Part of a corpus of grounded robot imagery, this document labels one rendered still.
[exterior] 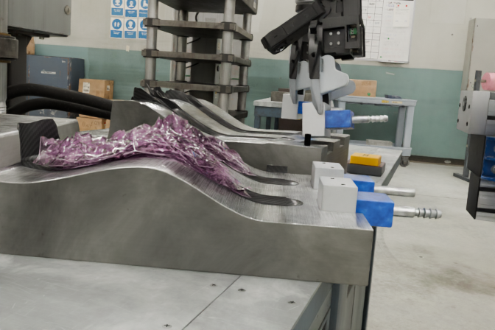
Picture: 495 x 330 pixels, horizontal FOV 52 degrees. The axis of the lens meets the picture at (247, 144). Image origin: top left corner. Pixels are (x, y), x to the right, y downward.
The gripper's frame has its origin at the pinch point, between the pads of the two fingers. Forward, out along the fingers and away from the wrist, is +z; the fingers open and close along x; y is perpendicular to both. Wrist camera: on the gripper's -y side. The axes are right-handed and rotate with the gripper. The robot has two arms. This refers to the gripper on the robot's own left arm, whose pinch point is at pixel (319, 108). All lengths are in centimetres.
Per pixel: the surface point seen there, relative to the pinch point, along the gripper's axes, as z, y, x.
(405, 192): 13.0, 13.8, -13.8
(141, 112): -0.2, -29.2, -7.2
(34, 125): 4.0, -29.4, -31.4
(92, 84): -117, -439, 520
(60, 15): -35, -81, 33
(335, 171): 10.2, 5.8, -18.7
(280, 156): 7.8, -5.0, -6.3
